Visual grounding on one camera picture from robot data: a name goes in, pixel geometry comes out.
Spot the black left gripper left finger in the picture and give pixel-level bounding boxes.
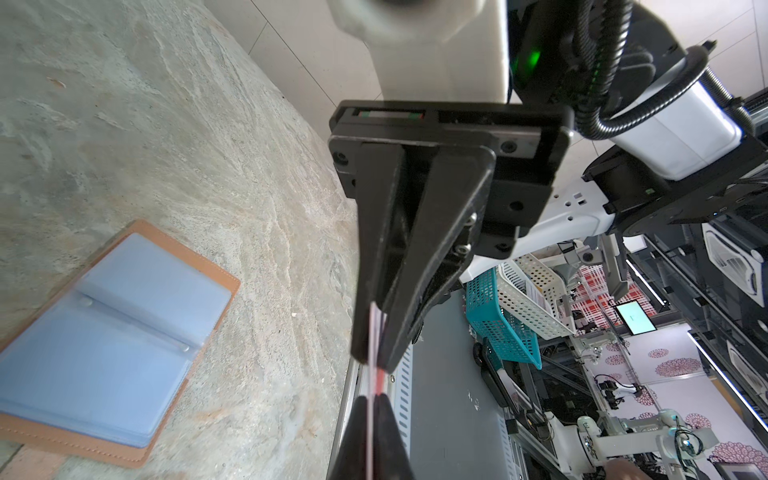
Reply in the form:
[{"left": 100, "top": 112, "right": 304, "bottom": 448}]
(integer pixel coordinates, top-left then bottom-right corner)
[{"left": 328, "top": 396, "right": 367, "bottom": 480}]

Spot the white ventilation grille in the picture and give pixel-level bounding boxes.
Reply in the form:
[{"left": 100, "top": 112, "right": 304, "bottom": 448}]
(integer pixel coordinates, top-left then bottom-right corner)
[{"left": 386, "top": 345, "right": 414, "bottom": 456}]

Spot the white plastic basket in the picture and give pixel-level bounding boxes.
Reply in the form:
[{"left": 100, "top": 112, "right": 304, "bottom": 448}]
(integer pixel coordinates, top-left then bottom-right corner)
[{"left": 490, "top": 254, "right": 576, "bottom": 340}]

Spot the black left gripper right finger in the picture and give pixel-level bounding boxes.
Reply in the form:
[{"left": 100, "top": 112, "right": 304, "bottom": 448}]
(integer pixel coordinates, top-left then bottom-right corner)
[{"left": 373, "top": 394, "right": 415, "bottom": 480}]

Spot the black corrugated cable conduit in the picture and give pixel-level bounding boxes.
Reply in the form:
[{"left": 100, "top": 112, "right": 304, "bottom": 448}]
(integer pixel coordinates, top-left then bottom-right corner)
[{"left": 572, "top": 0, "right": 757, "bottom": 142}]

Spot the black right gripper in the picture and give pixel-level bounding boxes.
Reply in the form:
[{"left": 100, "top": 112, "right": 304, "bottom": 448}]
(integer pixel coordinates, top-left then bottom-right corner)
[{"left": 329, "top": 100, "right": 574, "bottom": 372}]

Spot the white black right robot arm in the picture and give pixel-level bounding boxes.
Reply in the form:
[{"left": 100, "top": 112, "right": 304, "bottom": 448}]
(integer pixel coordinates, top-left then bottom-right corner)
[{"left": 329, "top": 1, "right": 761, "bottom": 372}]

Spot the operator hand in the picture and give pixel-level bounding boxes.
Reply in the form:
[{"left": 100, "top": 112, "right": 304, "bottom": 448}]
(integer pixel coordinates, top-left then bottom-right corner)
[{"left": 604, "top": 458, "right": 651, "bottom": 480}]

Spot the pink red credit card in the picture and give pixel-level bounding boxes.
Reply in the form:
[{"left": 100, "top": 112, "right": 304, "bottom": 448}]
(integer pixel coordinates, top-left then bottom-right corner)
[{"left": 365, "top": 301, "right": 385, "bottom": 480}]

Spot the aluminium front rail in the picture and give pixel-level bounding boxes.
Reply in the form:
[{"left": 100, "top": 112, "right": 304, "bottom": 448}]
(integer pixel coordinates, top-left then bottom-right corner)
[{"left": 325, "top": 356, "right": 415, "bottom": 480}]

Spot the teal plastic basket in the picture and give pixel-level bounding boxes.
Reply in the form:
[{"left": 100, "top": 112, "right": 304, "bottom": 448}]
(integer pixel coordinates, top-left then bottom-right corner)
[{"left": 465, "top": 269, "right": 542, "bottom": 369}]

